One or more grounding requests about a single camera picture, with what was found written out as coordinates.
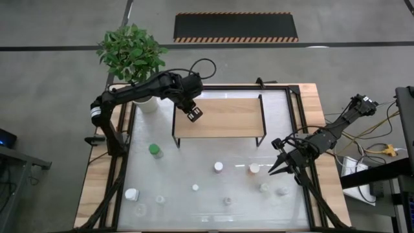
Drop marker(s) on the black device blue light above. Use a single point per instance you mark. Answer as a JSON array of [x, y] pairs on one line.
[[8, 137]]

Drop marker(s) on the amber pill vial white cap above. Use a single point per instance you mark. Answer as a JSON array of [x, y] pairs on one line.
[[254, 168]]

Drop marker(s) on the green leafy plant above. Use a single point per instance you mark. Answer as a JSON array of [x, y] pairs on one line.
[[129, 51]]

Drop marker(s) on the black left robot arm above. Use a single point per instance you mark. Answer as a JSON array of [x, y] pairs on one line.
[[136, 89]]

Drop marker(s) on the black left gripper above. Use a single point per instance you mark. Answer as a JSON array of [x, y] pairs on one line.
[[187, 92]]

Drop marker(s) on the teal transparent vial white cap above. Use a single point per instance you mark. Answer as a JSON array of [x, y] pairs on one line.
[[195, 187]]

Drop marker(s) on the white plant pot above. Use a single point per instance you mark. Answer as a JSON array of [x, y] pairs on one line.
[[148, 105]]

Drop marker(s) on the yellow power splitter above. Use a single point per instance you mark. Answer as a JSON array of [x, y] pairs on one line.
[[389, 150]]

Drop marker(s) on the green capped supplement bottle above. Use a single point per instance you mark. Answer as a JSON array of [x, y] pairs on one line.
[[154, 149]]

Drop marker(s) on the wooden shelf black metal frame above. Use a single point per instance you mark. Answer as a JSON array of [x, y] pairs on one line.
[[233, 119]]

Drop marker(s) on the black hazard striped floor mat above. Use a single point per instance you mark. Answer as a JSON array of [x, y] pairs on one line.
[[236, 27]]

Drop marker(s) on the wide white pill bottle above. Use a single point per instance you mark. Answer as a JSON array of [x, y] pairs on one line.
[[131, 194]]

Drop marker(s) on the dark grey side table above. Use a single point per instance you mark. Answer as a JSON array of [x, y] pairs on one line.
[[26, 158]]

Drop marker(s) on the black desk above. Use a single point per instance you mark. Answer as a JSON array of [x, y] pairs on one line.
[[372, 174]]

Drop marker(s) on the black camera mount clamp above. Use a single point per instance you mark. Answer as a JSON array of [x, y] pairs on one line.
[[259, 81]]

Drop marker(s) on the white paper box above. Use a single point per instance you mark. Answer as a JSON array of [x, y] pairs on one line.
[[350, 166]]

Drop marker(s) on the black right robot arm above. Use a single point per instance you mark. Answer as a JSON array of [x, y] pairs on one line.
[[343, 124]]

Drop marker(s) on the pink Pepto bottle white cap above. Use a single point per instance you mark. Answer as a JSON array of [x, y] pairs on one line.
[[218, 166]]

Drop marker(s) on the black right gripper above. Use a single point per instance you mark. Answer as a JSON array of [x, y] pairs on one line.
[[300, 157]]

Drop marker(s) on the black aluminium table frame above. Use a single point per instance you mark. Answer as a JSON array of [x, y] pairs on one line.
[[233, 86]]

